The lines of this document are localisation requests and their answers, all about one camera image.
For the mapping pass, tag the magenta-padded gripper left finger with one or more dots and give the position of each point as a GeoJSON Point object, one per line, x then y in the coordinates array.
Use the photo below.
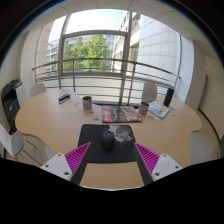
{"type": "Point", "coordinates": [76, 158]}

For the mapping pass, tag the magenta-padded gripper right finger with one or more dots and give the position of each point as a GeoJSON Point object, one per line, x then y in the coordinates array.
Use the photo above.
{"type": "Point", "coordinates": [148, 159]}

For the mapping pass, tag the black computer mouse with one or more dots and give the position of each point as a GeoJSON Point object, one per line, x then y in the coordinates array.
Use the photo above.
{"type": "Point", "coordinates": [108, 140]}

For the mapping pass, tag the black printed mouse pad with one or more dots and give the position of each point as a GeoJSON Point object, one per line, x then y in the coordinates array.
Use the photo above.
{"type": "Point", "coordinates": [93, 136]}

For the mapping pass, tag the small printed card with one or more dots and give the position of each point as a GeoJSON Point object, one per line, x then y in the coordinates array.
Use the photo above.
{"type": "Point", "coordinates": [91, 112]}
{"type": "Point", "coordinates": [96, 118]}

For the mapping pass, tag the printed mug with blue band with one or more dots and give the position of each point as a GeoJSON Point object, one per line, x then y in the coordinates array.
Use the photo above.
{"type": "Point", "coordinates": [143, 108]}

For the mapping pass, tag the red magazine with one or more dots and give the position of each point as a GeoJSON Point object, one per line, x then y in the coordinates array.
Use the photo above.
{"type": "Point", "coordinates": [121, 114]}

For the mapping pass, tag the printed mug with red band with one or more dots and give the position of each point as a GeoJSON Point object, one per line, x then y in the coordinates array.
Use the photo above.
{"type": "Point", "coordinates": [87, 102]}

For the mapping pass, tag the small dark blue box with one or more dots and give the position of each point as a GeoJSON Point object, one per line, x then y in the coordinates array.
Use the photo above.
{"type": "Point", "coordinates": [64, 98]}

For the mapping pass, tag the white chair with wooden legs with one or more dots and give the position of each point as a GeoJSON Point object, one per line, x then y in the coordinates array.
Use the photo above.
{"type": "Point", "coordinates": [13, 141]}

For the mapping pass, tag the black cylindrical speaker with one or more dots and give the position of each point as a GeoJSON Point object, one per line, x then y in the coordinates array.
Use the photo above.
{"type": "Point", "coordinates": [168, 97]}

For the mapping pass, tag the black and white printer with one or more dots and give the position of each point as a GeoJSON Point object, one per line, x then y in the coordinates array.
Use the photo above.
{"type": "Point", "coordinates": [10, 103]}

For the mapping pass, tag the metal balcony railing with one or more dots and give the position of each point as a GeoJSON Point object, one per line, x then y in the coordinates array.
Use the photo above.
{"type": "Point", "coordinates": [100, 60]}

